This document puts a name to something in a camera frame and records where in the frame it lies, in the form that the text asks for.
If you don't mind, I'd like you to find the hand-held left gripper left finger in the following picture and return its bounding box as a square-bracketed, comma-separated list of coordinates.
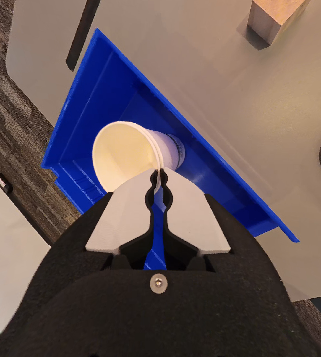
[85, 168, 155, 270]

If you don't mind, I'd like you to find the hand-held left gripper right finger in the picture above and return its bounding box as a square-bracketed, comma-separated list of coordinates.
[162, 167, 231, 270]

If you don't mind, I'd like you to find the blue plastic bin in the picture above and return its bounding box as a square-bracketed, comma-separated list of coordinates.
[41, 28, 300, 270]

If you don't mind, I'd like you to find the small black box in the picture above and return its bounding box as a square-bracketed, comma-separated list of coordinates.
[0, 173, 13, 195]

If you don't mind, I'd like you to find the small wooden cube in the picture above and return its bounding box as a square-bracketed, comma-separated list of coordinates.
[247, 0, 311, 46]

